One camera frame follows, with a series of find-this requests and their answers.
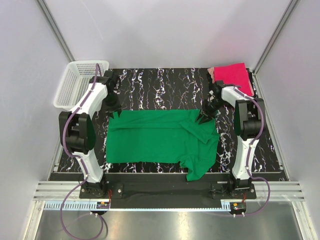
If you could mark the white plastic basket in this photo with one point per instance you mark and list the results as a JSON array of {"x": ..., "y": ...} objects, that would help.
[{"x": 75, "y": 81}]

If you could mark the folded peach t shirt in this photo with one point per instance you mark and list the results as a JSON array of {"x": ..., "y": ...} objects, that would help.
[{"x": 211, "y": 73}]

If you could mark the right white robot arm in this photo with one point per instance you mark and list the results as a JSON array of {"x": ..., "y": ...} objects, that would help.
[{"x": 248, "y": 124}]

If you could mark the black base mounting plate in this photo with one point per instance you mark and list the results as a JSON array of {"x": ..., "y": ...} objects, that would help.
[{"x": 166, "y": 191}]

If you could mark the folded pink t shirt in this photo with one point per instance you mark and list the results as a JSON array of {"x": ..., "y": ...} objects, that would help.
[{"x": 235, "y": 74}]

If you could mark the green t shirt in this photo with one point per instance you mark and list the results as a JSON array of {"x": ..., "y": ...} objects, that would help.
[{"x": 163, "y": 137}]

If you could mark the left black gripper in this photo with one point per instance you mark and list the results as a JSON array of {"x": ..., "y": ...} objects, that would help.
[{"x": 116, "y": 108}]

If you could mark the black marble pattern mat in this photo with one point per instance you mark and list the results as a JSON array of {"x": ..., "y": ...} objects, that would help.
[{"x": 166, "y": 89}]

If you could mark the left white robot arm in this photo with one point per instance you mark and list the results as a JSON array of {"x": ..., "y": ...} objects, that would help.
[{"x": 77, "y": 132}]

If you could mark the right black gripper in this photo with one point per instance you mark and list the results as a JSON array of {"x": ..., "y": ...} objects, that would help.
[{"x": 205, "y": 109}]

